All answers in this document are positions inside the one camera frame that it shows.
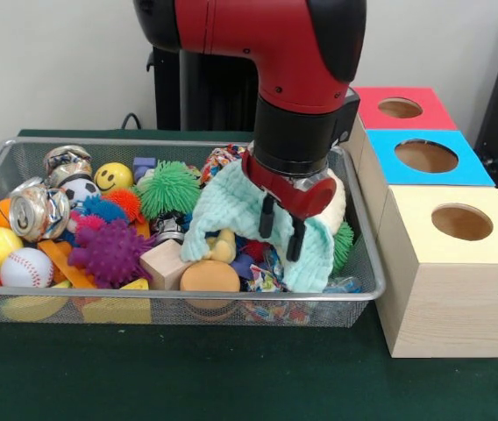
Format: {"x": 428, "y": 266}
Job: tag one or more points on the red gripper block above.
{"x": 306, "y": 200}

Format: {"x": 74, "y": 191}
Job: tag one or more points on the mint green cloth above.
{"x": 223, "y": 215}

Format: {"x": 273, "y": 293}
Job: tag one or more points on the clear wrapper with blue print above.
{"x": 347, "y": 283}

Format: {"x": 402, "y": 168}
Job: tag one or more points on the clear mesh bin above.
{"x": 144, "y": 307}

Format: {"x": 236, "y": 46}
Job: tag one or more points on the wooden three-hole sorting box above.
{"x": 442, "y": 298}

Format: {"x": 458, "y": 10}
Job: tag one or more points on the cream knitted cloth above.
{"x": 338, "y": 206}

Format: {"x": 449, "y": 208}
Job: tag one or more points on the green spiky ball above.
{"x": 345, "y": 244}
{"x": 168, "y": 187}

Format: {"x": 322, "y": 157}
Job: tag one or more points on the orange round disc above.
{"x": 209, "y": 276}

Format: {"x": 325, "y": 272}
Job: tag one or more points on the wooden cube block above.
{"x": 166, "y": 263}

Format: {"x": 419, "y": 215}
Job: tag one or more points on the dark green table cloth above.
{"x": 231, "y": 377}

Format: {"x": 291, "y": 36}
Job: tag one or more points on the purple spiky ball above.
{"x": 110, "y": 252}

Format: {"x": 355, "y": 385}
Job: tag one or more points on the yellow smiley face ball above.
{"x": 113, "y": 177}

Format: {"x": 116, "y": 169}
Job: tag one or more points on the crushed silver can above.
{"x": 37, "y": 210}

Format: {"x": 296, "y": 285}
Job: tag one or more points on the white baseball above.
{"x": 26, "y": 267}

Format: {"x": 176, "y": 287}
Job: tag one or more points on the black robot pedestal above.
{"x": 205, "y": 96}

